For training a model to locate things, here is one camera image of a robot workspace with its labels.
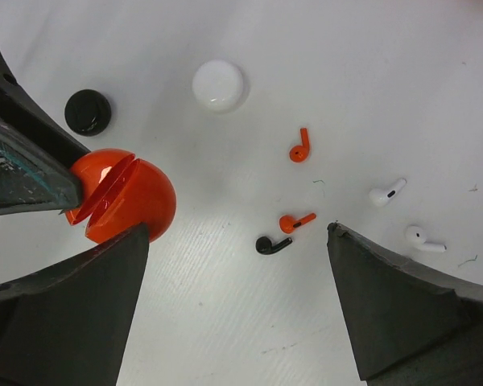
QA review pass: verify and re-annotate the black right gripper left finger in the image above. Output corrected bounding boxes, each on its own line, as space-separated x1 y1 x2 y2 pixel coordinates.
0 224 149 385

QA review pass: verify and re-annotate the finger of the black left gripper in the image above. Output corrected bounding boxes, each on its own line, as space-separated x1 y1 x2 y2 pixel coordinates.
0 52 89 168
0 118 84 216

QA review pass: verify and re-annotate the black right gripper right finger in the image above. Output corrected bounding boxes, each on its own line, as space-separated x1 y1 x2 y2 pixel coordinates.
327 223 483 385

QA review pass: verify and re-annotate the orange round charging case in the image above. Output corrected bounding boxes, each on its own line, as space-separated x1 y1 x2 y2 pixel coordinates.
65 149 176 244

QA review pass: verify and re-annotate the orange earbud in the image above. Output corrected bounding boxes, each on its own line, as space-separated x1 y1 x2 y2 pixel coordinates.
289 127 311 163
279 213 316 234

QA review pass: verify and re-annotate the black round charging case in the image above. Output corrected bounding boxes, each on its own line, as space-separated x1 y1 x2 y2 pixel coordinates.
64 89 112 137

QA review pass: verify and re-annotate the white round charging case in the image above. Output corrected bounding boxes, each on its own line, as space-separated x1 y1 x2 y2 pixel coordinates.
192 60 245 113

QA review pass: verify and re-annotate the white earbud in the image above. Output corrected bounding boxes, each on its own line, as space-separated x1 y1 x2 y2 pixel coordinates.
405 225 447 253
369 179 407 207

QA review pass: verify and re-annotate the black earbud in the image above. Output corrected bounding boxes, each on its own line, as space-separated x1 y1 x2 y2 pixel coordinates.
255 236 293 256

